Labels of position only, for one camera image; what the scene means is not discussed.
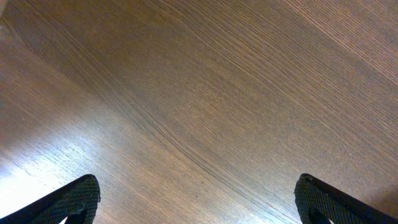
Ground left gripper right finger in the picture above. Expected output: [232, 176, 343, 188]
[294, 173, 397, 224]

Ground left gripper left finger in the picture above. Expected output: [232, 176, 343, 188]
[1, 174, 100, 224]

